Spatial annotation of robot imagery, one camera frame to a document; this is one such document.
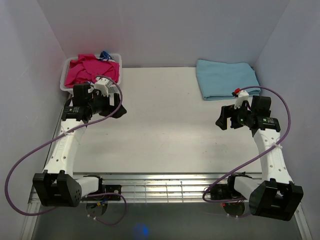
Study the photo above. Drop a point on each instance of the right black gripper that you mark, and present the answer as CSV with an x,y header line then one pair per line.
x,y
228,111

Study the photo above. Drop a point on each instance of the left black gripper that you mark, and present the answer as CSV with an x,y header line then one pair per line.
x,y
109,109

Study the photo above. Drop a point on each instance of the magenta trousers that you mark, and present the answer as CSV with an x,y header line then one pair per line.
x,y
86,67

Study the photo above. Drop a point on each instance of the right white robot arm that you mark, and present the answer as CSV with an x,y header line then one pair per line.
x,y
276,197

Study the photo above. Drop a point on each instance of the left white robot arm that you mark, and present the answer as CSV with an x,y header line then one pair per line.
x,y
55,185

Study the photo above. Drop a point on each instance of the folded light blue trousers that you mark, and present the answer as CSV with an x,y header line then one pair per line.
x,y
217,80

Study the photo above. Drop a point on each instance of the blue white patterned garment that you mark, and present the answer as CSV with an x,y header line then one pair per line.
x,y
106,57

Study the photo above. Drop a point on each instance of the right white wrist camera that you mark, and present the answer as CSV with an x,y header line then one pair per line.
x,y
241,96

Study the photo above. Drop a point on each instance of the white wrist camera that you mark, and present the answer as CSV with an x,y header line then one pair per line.
x,y
104,85
241,96

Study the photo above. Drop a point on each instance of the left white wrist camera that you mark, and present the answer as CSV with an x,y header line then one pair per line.
x,y
104,85

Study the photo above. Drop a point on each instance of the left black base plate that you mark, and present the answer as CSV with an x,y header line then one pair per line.
x,y
115,188

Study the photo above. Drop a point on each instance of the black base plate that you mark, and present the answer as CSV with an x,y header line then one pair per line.
x,y
224,192
115,188

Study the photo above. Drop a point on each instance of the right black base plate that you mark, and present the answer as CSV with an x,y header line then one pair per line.
x,y
224,192

